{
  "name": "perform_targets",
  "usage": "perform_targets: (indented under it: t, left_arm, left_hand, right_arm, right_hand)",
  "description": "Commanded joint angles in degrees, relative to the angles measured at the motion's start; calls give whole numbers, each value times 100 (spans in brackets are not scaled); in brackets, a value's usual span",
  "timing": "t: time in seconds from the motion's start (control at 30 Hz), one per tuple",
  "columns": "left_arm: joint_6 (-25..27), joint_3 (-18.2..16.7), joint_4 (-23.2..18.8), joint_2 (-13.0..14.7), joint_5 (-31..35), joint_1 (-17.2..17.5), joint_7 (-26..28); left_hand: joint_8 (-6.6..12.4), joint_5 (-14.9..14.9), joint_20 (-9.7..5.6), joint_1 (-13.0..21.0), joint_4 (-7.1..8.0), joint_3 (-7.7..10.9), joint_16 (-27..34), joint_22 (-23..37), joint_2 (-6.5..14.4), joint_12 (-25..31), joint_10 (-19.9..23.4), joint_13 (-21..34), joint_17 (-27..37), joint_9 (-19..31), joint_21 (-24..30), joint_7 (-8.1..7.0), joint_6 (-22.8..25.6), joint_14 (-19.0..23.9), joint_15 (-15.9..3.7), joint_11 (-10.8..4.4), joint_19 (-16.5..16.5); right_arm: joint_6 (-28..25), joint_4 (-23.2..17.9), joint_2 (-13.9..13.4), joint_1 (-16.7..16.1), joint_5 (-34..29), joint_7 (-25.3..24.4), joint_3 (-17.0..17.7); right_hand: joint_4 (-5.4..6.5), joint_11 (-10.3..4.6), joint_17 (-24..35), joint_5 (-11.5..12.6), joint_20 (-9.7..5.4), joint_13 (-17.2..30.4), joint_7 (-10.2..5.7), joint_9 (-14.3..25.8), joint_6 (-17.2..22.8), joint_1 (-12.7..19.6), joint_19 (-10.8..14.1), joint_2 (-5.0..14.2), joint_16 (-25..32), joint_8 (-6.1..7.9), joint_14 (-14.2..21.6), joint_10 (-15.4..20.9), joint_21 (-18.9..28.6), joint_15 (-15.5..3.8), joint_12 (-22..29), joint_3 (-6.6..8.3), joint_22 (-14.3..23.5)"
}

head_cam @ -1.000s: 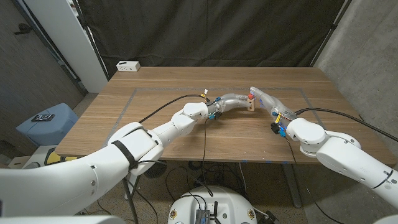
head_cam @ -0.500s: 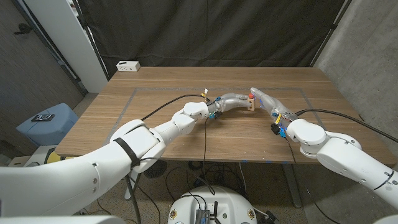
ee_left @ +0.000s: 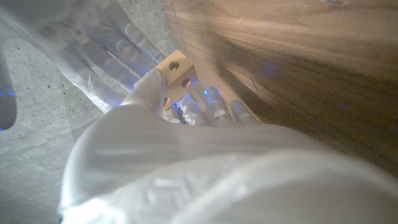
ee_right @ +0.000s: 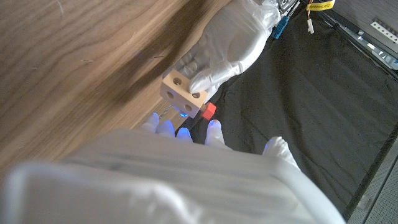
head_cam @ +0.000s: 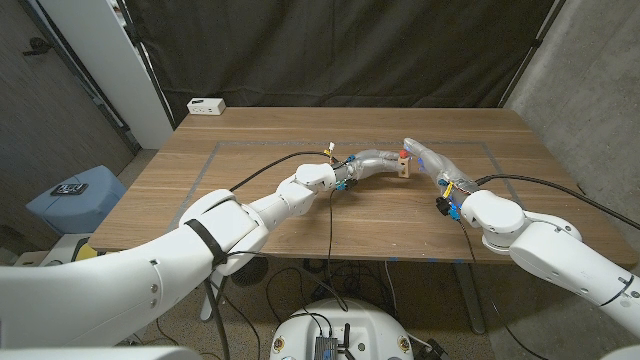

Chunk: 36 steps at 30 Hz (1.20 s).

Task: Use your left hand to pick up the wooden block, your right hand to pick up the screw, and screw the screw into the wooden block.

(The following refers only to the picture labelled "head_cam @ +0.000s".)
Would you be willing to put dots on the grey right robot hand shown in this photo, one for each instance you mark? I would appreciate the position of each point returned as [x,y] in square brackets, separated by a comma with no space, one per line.
[440,167]

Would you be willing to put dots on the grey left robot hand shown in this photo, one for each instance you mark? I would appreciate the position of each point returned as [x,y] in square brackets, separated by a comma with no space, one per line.
[372,162]

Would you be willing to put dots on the small wooden block with holes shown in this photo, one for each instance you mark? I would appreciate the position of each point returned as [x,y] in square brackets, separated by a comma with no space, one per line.
[404,167]

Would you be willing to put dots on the red screw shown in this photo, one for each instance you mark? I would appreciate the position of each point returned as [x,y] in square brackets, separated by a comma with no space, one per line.
[403,153]

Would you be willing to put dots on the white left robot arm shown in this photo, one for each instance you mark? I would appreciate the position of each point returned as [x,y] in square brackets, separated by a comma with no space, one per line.
[150,280]

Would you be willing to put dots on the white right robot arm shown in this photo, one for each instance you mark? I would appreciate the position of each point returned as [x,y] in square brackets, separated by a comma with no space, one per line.
[550,250]

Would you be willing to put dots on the black backdrop curtain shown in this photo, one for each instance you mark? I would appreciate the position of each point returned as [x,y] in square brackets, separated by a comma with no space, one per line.
[325,50]

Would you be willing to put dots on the grey table leg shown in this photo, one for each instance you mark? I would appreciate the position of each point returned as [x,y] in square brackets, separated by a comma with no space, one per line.
[470,300]

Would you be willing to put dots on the black backdrop stand pole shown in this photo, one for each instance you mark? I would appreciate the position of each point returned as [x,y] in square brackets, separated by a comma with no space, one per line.
[145,65]
[530,50]

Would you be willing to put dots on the black round floor fan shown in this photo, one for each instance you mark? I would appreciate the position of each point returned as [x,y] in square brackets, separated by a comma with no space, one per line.
[252,272]

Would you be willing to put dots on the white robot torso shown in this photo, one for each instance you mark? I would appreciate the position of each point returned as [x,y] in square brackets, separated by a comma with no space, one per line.
[360,325]

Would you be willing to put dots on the white power strip box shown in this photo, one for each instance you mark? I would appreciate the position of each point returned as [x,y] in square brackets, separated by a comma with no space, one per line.
[206,106]

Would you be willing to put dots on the small grey finned box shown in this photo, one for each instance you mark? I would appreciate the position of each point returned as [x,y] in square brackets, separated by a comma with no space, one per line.
[325,349]

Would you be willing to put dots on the white table leg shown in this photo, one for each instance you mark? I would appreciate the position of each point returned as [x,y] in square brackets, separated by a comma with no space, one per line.
[206,305]

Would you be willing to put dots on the blue stool with phone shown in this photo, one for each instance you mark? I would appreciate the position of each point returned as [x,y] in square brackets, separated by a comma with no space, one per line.
[75,210]

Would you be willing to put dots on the black phone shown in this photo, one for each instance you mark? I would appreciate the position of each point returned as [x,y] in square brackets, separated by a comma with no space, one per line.
[69,189]

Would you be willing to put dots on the white base with yellow mark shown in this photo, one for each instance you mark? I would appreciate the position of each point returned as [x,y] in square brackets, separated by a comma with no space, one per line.
[65,247]

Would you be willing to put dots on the white wall panel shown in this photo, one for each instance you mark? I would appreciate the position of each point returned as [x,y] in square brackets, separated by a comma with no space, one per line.
[110,65]

